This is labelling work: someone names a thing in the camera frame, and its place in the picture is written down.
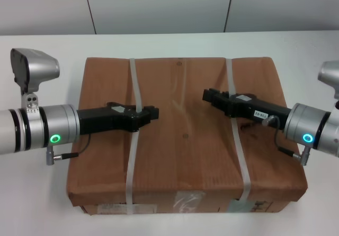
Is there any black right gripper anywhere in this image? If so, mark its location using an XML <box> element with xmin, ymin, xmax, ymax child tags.
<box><xmin>202</xmin><ymin>88</ymin><xmax>292</xmax><ymax>128</ymax></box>

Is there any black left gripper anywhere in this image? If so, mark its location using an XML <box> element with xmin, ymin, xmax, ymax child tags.
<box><xmin>76</xmin><ymin>101</ymin><xmax>160</xmax><ymax>136</ymax></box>

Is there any white plastic packing strap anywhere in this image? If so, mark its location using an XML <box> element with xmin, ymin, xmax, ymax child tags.
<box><xmin>124</xmin><ymin>57</ymin><xmax>145</xmax><ymax>215</ymax></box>
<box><xmin>225</xmin><ymin>57</ymin><xmax>253</xmax><ymax>204</ymax></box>

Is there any brown cardboard box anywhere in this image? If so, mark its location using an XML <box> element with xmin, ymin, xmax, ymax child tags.
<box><xmin>67</xmin><ymin>57</ymin><xmax>309</xmax><ymax>216</ymax></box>

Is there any right gripper cable with plugs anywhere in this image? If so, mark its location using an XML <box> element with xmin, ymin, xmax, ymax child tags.
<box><xmin>261</xmin><ymin>115</ymin><xmax>311</xmax><ymax>166</ymax></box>

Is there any gripper cable with plugs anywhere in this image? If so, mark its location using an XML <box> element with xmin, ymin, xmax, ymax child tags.
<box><xmin>261</xmin><ymin>115</ymin><xmax>311</xmax><ymax>166</ymax></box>
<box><xmin>46</xmin><ymin>135</ymin><xmax>92</xmax><ymax>167</ymax></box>

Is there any left gripper cable with plugs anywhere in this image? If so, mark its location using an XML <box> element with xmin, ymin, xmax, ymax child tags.
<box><xmin>46</xmin><ymin>135</ymin><xmax>92</xmax><ymax>167</ymax></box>

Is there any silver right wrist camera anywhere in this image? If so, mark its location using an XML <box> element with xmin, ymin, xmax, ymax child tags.
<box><xmin>317</xmin><ymin>59</ymin><xmax>339</xmax><ymax>107</ymax></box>

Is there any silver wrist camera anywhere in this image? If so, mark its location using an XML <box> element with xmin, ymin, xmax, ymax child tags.
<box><xmin>10</xmin><ymin>48</ymin><xmax>60</xmax><ymax>112</ymax></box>
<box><xmin>317</xmin><ymin>59</ymin><xmax>339</xmax><ymax>107</ymax></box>

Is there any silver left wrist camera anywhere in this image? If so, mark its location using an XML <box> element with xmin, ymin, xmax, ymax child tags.
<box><xmin>10</xmin><ymin>48</ymin><xmax>60</xmax><ymax>112</ymax></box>

